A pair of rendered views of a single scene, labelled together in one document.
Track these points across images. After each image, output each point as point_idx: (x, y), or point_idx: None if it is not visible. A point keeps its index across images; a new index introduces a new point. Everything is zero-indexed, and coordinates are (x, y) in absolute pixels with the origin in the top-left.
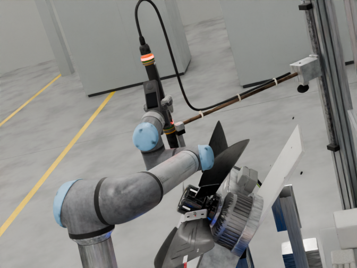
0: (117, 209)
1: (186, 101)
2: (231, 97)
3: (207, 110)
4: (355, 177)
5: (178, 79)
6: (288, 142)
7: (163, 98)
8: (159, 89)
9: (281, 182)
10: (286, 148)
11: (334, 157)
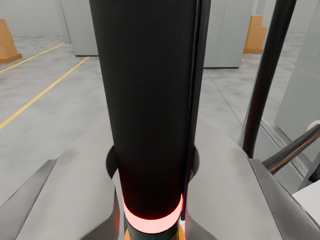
0: None
1: (245, 149)
2: (312, 129)
3: (271, 167)
4: None
5: (279, 39)
6: (315, 196)
7: (184, 152)
8: (182, 81)
9: None
10: (314, 206)
11: (306, 185)
